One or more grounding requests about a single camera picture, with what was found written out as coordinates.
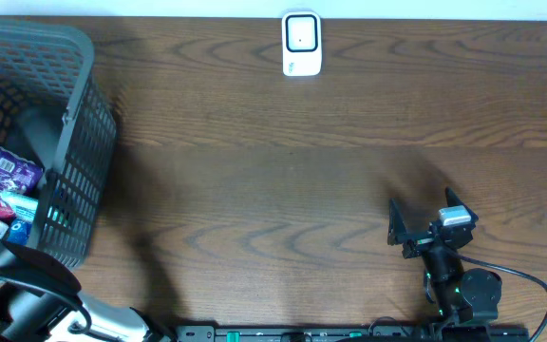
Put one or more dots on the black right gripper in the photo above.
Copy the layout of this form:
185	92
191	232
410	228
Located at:
418	243

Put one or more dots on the teal wipes packet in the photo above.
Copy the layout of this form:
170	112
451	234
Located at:
23	207

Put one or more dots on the blue cookie packet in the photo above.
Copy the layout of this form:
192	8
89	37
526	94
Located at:
19	232

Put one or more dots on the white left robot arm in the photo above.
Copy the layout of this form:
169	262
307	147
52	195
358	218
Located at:
41	300

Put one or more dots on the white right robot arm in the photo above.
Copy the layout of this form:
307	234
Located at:
466	297

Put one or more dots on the white barcode scanner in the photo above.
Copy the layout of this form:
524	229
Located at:
301	35

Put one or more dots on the grey plastic basket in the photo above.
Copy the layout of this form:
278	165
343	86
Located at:
53	113

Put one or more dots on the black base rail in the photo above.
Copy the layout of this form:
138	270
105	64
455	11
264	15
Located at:
384	332

